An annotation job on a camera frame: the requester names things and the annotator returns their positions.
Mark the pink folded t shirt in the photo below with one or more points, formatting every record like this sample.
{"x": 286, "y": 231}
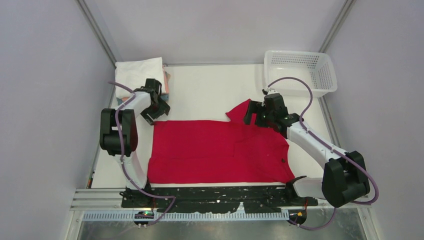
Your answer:
{"x": 134, "y": 77}

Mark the white folded t shirt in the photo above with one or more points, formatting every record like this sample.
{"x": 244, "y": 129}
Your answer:
{"x": 151, "y": 61}

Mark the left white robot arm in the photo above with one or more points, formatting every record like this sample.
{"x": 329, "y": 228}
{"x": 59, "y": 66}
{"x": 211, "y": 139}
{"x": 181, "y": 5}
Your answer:
{"x": 118, "y": 136}

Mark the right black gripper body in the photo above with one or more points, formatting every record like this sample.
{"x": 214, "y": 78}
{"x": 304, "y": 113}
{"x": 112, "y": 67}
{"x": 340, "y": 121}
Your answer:
{"x": 257, "y": 112}

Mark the aluminium front rail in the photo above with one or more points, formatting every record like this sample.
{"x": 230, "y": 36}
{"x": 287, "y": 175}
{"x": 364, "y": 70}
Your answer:
{"x": 109, "y": 199}

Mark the white plastic basket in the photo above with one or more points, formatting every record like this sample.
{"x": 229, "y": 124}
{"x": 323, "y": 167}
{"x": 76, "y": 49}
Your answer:
{"x": 314, "y": 68}

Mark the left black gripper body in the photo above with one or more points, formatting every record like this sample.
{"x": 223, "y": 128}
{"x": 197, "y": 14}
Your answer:
{"x": 156, "y": 109}

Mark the red t shirt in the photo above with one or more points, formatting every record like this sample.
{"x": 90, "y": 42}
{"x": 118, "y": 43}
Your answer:
{"x": 214, "y": 152}

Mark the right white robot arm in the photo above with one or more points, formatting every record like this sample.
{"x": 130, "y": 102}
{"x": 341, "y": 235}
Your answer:
{"x": 344, "y": 179}

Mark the blue folded t shirt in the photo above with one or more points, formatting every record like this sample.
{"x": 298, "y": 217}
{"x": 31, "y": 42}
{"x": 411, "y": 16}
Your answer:
{"x": 164, "y": 97}

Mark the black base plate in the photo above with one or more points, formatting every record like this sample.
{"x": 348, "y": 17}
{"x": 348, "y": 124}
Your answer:
{"x": 216, "y": 199}

